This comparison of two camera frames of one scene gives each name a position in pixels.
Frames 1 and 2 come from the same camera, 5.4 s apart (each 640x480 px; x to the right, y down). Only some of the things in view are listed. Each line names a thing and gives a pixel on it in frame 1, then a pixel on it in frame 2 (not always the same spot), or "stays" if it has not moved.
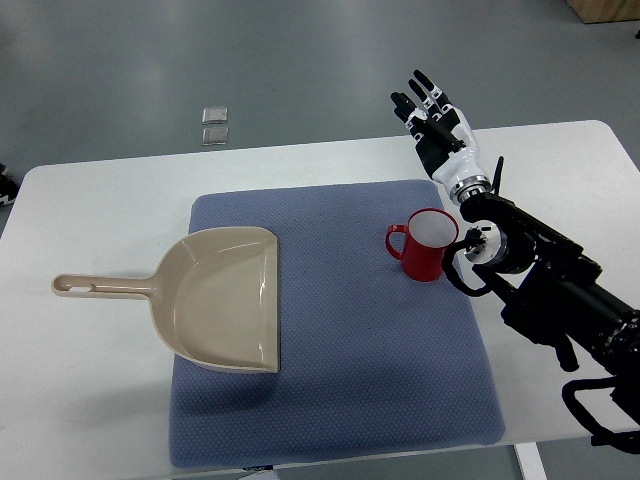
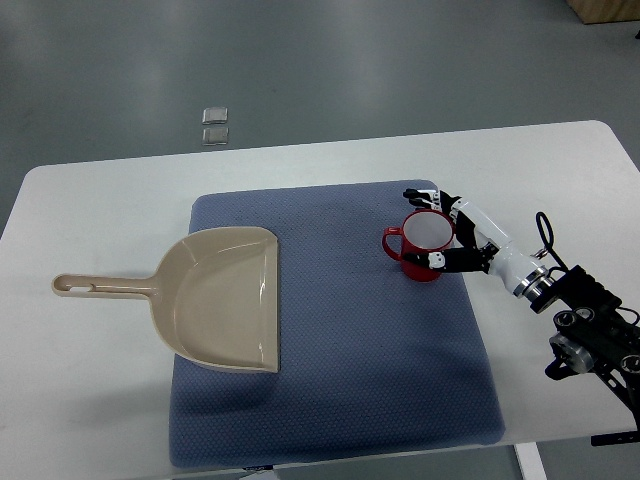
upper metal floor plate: x=215 y=115 stays
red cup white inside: x=422 y=242 stays
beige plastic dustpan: x=214 y=297 stays
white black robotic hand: x=443 y=139 → x=478 y=247
